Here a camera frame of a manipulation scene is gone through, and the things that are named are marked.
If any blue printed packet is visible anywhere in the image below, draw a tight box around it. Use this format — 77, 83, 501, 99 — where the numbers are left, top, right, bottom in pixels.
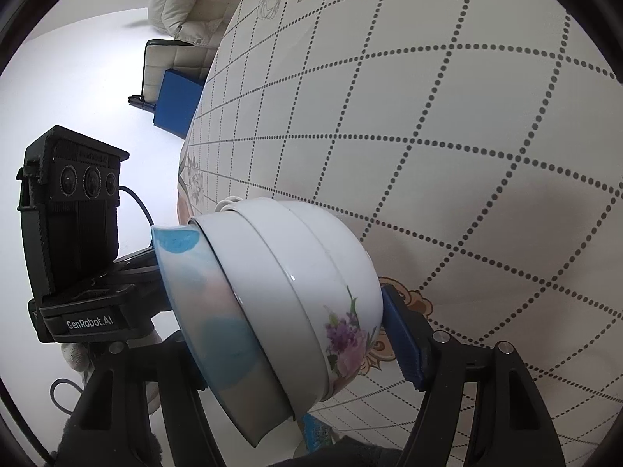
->
301, 414, 338, 450

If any person's left hand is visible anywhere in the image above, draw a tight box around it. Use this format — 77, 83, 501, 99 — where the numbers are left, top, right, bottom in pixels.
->
61, 343, 94, 385

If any white down jacket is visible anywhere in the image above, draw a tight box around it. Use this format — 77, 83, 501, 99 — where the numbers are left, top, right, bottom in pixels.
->
147, 0, 261, 50

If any blue spotted bowl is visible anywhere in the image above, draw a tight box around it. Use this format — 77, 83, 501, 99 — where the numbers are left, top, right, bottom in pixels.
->
150, 223, 295, 448

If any white floral bowl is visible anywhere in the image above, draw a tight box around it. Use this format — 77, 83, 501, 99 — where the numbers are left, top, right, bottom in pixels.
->
216, 196, 386, 402

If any floral dotted tablecloth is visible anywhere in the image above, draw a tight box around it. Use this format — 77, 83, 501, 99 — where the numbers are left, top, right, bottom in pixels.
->
176, 0, 620, 467

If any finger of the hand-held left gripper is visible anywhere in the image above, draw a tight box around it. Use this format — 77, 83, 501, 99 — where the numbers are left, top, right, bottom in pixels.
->
114, 247, 172, 324

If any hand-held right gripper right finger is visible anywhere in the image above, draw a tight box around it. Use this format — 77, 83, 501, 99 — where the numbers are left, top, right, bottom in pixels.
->
382, 286, 566, 467

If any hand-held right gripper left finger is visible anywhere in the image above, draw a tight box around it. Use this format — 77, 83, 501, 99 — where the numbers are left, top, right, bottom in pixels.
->
56, 331, 229, 467

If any grey cable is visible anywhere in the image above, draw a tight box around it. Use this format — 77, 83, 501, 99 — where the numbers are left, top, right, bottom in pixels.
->
118, 184, 153, 229
49, 378, 91, 416

